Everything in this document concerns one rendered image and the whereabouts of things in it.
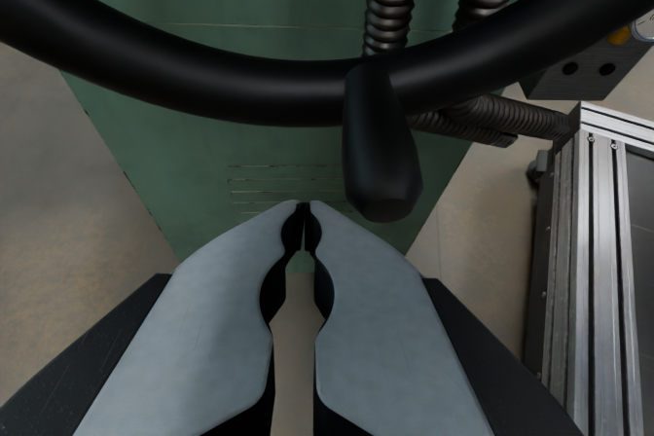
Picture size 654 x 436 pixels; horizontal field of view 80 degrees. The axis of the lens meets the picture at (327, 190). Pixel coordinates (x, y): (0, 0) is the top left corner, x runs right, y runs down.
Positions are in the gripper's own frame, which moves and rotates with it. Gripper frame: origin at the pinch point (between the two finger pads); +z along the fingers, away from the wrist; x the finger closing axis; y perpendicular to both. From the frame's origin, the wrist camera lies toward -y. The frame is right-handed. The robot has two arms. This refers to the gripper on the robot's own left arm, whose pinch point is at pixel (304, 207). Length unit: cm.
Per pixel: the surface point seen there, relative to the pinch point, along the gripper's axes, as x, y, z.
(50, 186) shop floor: -60, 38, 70
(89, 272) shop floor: -45, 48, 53
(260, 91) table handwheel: -1.9, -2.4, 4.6
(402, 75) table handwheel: 3.6, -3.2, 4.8
